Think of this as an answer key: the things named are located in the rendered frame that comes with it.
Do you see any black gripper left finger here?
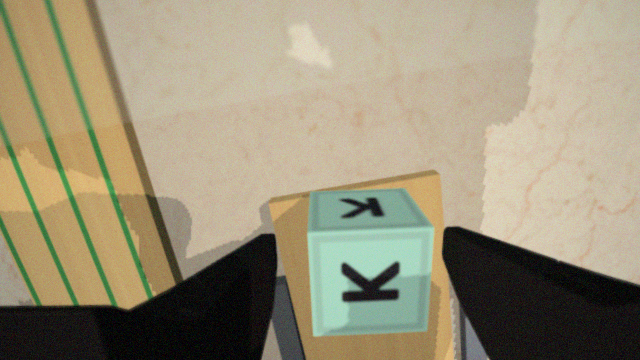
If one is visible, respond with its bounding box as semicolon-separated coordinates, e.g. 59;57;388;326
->
0;234;277;360

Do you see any mint green cube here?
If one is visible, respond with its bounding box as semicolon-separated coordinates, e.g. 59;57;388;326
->
307;188;434;336

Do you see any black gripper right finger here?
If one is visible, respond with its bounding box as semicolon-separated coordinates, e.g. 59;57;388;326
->
442;227;640;360

